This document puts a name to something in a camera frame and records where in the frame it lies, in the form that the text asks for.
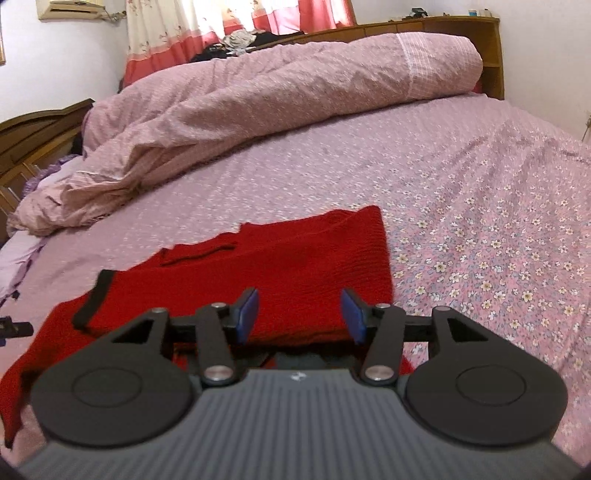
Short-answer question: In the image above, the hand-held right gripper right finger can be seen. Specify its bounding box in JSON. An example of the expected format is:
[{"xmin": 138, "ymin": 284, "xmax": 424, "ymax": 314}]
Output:
[{"xmin": 340, "ymin": 287, "xmax": 492, "ymax": 387}]

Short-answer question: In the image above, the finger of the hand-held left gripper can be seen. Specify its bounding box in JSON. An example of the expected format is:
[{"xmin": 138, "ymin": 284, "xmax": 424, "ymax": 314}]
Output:
[{"xmin": 0, "ymin": 316, "xmax": 34, "ymax": 346}]

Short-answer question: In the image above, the wooden bed shelf board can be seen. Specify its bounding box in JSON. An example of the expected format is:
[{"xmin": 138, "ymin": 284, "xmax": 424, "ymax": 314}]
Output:
[{"xmin": 295, "ymin": 16, "xmax": 505, "ymax": 100}]

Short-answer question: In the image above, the wooden headboard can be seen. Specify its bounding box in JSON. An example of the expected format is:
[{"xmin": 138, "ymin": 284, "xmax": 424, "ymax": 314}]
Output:
[{"xmin": 0, "ymin": 98, "xmax": 95, "ymax": 217}]

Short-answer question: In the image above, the pink floral duvet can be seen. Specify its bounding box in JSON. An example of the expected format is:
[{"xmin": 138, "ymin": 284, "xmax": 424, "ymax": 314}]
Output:
[{"xmin": 9, "ymin": 33, "xmax": 483, "ymax": 238}]

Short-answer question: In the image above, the beige air conditioner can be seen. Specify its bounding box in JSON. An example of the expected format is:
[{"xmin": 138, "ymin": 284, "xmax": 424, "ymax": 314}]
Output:
[{"xmin": 37, "ymin": 0, "xmax": 112, "ymax": 21}]

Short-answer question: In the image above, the dark clothes pile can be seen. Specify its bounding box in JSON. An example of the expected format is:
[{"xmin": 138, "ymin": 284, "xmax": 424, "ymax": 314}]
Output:
[{"xmin": 189, "ymin": 28, "xmax": 306, "ymax": 64}]

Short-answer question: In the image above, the floral curtain with red border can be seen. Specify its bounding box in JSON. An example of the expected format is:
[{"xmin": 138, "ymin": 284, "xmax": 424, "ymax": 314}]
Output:
[{"xmin": 126, "ymin": 0, "xmax": 357, "ymax": 88}]

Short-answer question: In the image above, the grey crumpled cloth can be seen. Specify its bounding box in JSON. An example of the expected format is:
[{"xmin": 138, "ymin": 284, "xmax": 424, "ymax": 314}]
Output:
[{"xmin": 223, "ymin": 30, "xmax": 260, "ymax": 57}]

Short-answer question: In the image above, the red knitted sweater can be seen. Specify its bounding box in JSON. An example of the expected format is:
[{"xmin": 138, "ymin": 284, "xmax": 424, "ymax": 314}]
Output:
[{"xmin": 0, "ymin": 204, "xmax": 414, "ymax": 448}]

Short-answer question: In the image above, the pink floral bed sheet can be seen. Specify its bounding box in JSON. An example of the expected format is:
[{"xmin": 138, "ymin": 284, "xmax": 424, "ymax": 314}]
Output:
[{"xmin": 0, "ymin": 92, "xmax": 591, "ymax": 462}]

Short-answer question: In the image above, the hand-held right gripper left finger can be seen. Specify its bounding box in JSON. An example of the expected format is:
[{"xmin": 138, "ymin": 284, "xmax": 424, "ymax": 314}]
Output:
[{"xmin": 108, "ymin": 287, "xmax": 260, "ymax": 387}]

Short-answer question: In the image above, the lavender ruffled pillow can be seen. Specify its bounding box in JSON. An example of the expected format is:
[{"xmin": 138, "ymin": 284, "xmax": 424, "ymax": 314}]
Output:
[{"xmin": 25, "ymin": 154, "xmax": 86, "ymax": 197}]

